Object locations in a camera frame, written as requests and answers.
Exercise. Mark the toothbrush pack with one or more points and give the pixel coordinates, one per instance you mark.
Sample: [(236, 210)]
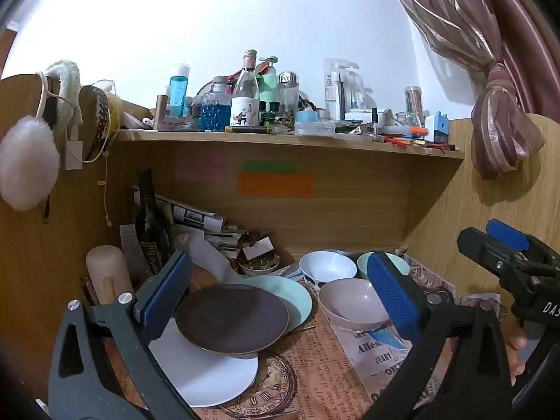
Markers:
[(341, 92)]

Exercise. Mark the white lined paper sheet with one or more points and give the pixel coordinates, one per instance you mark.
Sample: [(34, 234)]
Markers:
[(133, 249)]

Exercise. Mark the brown tube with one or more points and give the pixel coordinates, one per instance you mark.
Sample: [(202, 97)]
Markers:
[(160, 111)]

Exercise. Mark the glass bottle white label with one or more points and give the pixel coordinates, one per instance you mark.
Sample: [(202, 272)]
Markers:
[(245, 100)]

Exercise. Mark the white fluffy earmuffs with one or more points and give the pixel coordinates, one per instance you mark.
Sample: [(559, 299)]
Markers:
[(26, 162)]

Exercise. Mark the blue toner bottle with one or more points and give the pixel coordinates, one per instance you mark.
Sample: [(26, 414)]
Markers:
[(178, 92)]

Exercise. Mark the faceted blue liquid bottle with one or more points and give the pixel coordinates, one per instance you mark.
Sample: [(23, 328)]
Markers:
[(216, 111)]

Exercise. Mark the white plate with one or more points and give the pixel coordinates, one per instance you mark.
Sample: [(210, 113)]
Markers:
[(205, 376)]

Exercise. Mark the white bowl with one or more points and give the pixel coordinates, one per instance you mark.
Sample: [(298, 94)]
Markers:
[(328, 267)]

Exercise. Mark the green sticky note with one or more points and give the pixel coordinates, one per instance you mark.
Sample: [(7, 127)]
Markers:
[(271, 166)]

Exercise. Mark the mint green plate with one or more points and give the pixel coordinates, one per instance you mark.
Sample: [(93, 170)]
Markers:
[(297, 302)]

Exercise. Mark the wooden shelf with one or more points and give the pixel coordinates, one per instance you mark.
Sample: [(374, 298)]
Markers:
[(284, 142)]

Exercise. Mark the clear bottle silver cap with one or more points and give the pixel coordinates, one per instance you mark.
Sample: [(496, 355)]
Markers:
[(288, 94)]

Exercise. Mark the brown plate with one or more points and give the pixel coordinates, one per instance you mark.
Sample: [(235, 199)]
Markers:
[(232, 319)]

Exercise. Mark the striped pink curtain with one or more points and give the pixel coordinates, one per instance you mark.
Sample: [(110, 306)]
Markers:
[(503, 131)]

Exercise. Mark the pile of booklets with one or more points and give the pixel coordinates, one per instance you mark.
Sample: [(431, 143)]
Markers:
[(225, 240)]

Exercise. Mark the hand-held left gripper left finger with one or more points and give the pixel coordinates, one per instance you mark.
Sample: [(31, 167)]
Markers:
[(168, 288)]

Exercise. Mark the pinkish grey bowl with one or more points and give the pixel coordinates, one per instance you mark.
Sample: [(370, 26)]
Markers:
[(350, 302)]

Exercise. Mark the green pump bottle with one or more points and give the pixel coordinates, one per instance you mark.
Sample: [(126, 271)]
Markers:
[(269, 87)]

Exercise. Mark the rolled newspapers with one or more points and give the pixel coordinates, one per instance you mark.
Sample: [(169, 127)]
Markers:
[(192, 216)]

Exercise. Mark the clear jar of pencils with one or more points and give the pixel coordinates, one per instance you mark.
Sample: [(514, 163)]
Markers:
[(412, 105)]

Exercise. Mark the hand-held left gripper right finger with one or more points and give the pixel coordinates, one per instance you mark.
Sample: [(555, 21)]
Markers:
[(393, 302)]

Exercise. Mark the person's right hand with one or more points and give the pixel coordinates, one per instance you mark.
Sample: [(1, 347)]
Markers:
[(516, 354)]

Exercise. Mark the blue pencil sharpener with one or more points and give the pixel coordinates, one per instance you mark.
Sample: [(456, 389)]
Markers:
[(437, 129)]

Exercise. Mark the black metal case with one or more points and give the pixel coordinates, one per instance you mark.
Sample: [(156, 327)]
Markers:
[(89, 291)]

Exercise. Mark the dark wine bottle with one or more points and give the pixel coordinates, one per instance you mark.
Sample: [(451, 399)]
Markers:
[(148, 218)]

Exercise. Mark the small dish of beads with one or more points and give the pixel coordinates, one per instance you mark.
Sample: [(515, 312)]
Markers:
[(260, 267)]

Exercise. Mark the brown patterned headband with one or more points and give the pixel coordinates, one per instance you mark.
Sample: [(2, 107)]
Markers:
[(98, 113)]

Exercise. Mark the orange marker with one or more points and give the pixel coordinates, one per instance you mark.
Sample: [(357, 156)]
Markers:
[(411, 131)]

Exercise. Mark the blue round tin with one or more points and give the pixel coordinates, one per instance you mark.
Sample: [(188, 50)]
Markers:
[(307, 117)]

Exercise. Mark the folded white paper sheet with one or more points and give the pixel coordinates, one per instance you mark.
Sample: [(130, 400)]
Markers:
[(210, 258)]

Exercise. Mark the orange sticky note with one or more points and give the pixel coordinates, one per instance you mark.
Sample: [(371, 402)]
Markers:
[(275, 184)]

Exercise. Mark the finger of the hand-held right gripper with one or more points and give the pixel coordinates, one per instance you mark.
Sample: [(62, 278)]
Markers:
[(481, 247), (507, 232)]

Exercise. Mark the pink sticky note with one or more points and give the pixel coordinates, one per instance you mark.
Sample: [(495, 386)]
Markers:
[(201, 166)]

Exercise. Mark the mint green bowl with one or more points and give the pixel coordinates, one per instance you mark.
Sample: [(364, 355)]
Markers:
[(400, 266)]

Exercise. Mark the newspaper print mat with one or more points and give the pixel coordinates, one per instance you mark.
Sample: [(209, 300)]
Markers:
[(323, 372)]

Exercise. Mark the clear plastic box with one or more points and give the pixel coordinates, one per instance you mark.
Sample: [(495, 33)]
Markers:
[(315, 128)]

